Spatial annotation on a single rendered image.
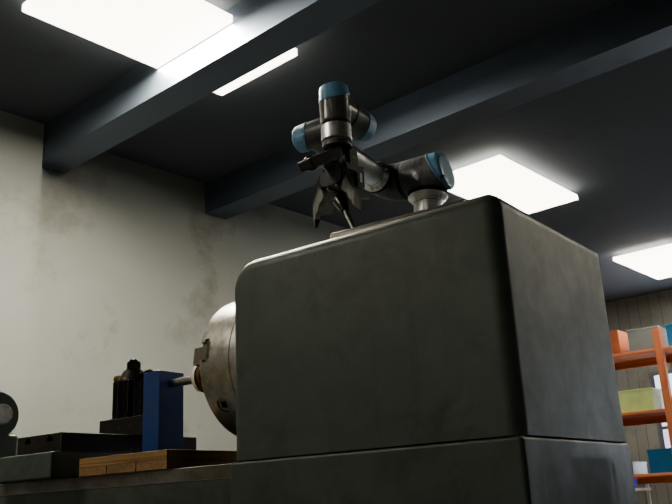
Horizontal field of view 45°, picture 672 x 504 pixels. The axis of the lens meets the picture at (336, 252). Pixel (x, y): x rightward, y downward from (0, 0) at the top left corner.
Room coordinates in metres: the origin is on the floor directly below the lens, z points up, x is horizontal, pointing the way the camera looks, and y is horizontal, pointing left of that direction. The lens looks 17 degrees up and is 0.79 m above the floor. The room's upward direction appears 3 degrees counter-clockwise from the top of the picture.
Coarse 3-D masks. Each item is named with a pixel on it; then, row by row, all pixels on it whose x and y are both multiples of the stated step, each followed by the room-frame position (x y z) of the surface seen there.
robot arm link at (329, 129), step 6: (336, 120) 1.77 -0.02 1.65; (324, 126) 1.78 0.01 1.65; (330, 126) 1.77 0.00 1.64; (336, 126) 1.77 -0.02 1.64; (342, 126) 1.77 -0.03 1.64; (348, 126) 1.78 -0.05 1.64; (324, 132) 1.78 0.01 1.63; (330, 132) 1.77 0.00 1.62; (336, 132) 1.77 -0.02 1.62; (342, 132) 1.77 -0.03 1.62; (348, 132) 1.78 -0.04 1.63; (324, 138) 1.79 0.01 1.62; (348, 138) 1.79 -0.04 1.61
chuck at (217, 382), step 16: (224, 320) 1.71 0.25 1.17; (208, 336) 1.72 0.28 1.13; (224, 336) 1.69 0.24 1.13; (224, 352) 1.68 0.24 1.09; (208, 368) 1.71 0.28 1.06; (224, 368) 1.68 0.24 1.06; (208, 384) 1.72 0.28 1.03; (224, 384) 1.69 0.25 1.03; (208, 400) 1.74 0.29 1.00; (224, 416) 1.75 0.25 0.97
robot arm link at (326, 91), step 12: (324, 84) 1.78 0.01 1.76; (336, 84) 1.77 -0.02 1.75; (324, 96) 1.78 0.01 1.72; (336, 96) 1.77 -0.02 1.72; (348, 96) 1.79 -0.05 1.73; (324, 108) 1.78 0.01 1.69; (336, 108) 1.77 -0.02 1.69; (348, 108) 1.79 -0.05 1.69; (324, 120) 1.78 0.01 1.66; (348, 120) 1.79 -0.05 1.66
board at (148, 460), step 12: (108, 456) 1.86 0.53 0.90; (120, 456) 1.84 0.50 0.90; (132, 456) 1.81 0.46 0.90; (144, 456) 1.79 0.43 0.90; (156, 456) 1.77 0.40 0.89; (168, 456) 1.75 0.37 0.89; (180, 456) 1.78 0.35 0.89; (192, 456) 1.81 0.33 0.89; (204, 456) 1.84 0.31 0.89; (216, 456) 1.86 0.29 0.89; (228, 456) 1.90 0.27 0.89; (84, 468) 1.92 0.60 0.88; (96, 468) 1.89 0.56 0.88; (108, 468) 1.86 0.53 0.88; (120, 468) 1.84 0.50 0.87; (132, 468) 1.81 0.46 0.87; (144, 468) 1.79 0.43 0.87; (156, 468) 1.77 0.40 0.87; (168, 468) 1.75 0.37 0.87
